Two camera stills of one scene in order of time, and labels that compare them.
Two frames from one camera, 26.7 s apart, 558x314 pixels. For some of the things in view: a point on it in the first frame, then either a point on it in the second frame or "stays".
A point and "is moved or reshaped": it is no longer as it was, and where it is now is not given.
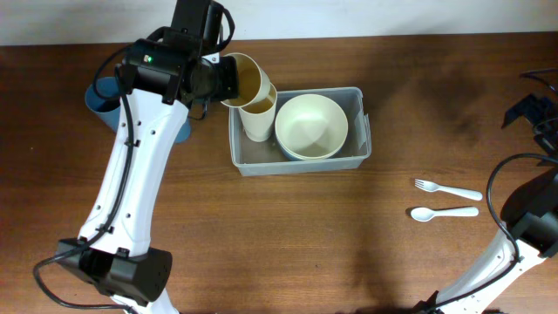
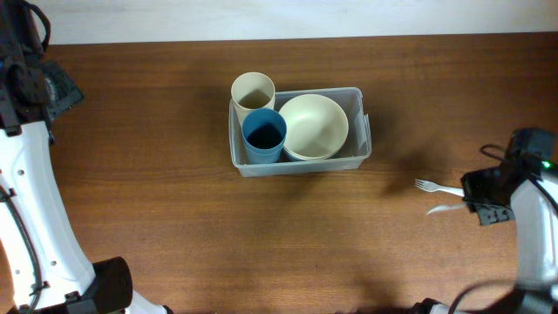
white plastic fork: (459, 192) stays
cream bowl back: (311, 126) stays
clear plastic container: (265, 157) stays
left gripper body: (223, 80) to (66, 91)
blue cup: (107, 108) to (264, 132)
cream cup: (253, 81) is moved or reshaped
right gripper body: (542, 114) to (485, 197)
